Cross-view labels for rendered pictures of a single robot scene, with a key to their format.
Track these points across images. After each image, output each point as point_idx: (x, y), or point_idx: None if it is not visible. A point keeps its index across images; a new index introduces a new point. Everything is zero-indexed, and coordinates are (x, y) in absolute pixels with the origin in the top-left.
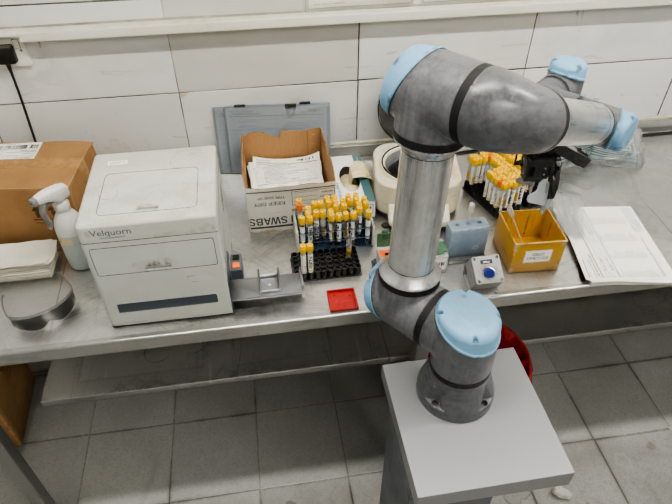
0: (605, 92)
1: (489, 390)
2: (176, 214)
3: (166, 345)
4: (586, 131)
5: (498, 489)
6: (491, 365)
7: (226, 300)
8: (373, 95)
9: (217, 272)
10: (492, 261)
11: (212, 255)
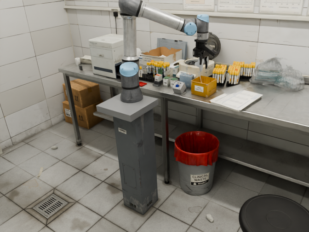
0: (296, 60)
1: (132, 95)
2: (105, 41)
3: (99, 81)
4: (159, 17)
5: (113, 113)
6: (130, 84)
7: (114, 73)
8: None
9: (112, 62)
10: (181, 83)
11: (111, 56)
